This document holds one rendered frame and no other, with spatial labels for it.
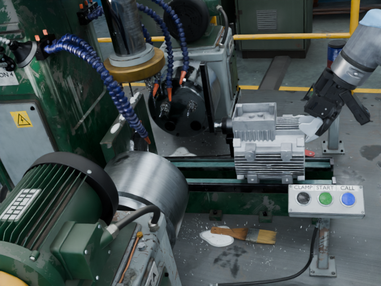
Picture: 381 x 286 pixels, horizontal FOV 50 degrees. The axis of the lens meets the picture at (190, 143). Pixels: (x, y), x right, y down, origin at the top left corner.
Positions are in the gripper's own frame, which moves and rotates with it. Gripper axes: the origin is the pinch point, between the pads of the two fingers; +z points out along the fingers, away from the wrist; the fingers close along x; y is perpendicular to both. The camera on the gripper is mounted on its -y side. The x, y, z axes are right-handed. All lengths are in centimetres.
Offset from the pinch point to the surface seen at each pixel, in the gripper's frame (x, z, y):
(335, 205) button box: 23.0, 0.0, -5.8
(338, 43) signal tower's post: -34.8, -16.2, -1.7
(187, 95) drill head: -26.7, 19.1, 36.0
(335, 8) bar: -420, 62, -84
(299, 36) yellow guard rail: -221, 47, -25
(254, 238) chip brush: 11.6, 32.3, 0.2
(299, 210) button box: 24.3, 4.9, 0.8
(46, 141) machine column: 12, 29, 68
